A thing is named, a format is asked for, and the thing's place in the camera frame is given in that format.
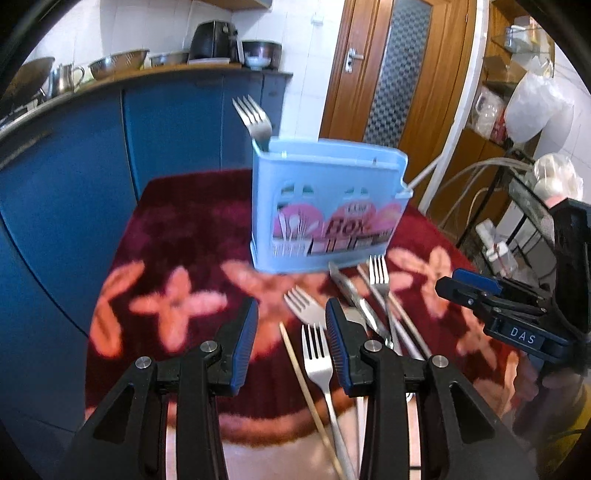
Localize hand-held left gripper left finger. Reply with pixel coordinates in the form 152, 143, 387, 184
60, 298, 259, 480

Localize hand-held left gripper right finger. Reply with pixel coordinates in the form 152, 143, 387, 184
325, 298, 539, 480

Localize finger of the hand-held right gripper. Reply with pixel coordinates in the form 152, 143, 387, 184
435, 275, 549, 325
451, 268, 551, 300

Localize silver fork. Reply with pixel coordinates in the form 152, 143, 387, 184
284, 286, 328, 334
232, 95, 274, 151
368, 255, 404, 358
301, 323, 358, 480

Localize wooden chopstick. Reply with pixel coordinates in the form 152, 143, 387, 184
279, 322, 347, 480

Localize light blue utensil box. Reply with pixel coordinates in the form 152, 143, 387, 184
250, 137, 411, 275

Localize pale chopstick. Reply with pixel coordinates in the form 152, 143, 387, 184
403, 159, 440, 191

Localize red floral blanket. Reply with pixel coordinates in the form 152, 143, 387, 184
84, 168, 527, 480

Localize white plastic bag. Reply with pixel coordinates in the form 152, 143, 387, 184
503, 71, 576, 145

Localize wooden storage shelf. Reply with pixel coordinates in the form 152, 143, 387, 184
462, 0, 557, 155

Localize blue kitchen base cabinets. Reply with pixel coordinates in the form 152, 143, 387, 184
0, 71, 294, 444

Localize wooden door with glass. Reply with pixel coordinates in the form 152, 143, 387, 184
318, 0, 478, 195

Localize cutting board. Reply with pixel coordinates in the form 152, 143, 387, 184
187, 58, 243, 69

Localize small metal bowl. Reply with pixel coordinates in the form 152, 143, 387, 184
148, 52, 190, 68

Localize black air fryer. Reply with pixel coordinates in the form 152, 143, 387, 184
188, 21, 241, 63

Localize large metal colander bowl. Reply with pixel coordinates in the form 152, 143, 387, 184
88, 48, 151, 80

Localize metal kettle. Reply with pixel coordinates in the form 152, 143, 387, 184
48, 63, 86, 96

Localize gas stove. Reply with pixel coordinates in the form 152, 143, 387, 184
0, 92, 47, 131

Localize dark wok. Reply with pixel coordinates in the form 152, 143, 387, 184
0, 56, 56, 105

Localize bundle of pale hoses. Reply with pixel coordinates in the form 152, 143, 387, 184
438, 156, 537, 232

